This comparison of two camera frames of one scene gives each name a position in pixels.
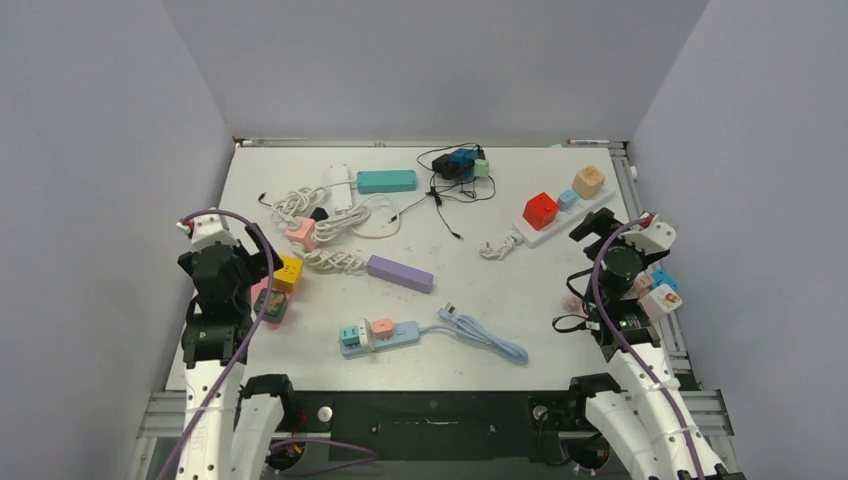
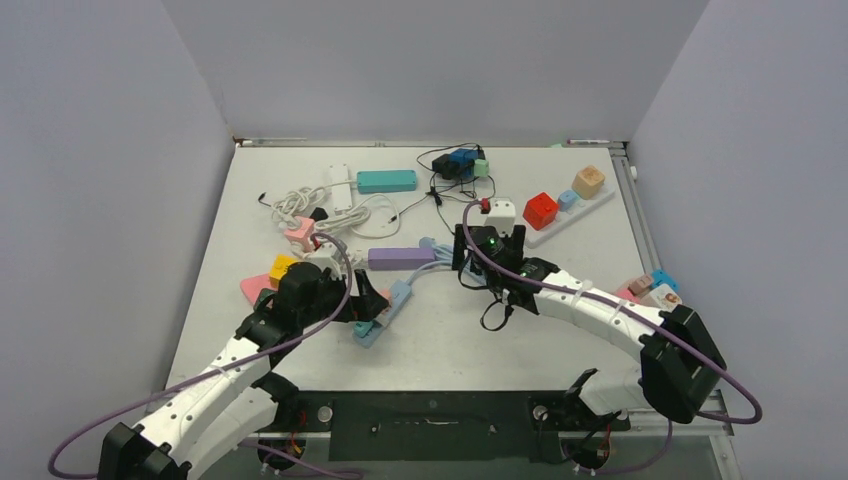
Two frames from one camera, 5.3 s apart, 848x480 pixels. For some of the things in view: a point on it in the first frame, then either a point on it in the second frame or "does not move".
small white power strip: x=341 y=192 does not move
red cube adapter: x=540 y=211 does not move
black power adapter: x=448 y=168 does not move
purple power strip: x=400 y=274 -> x=400 y=258
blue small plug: x=660 y=277 does not move
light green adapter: x=481 y=167 does not move
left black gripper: x=259 y=263 -> x=364 y=306
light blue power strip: x=403 y=332 -> x=401 y=293
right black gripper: x=597 y=224 -> x=461 y=252
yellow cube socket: x=285 y=278 does not move
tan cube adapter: x=588 y=182 does not move
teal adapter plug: x=350 y=335 -> x=362 y=327
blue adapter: x=465 y=157 does not move
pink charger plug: x=383 y=328 -> x=386 y=293
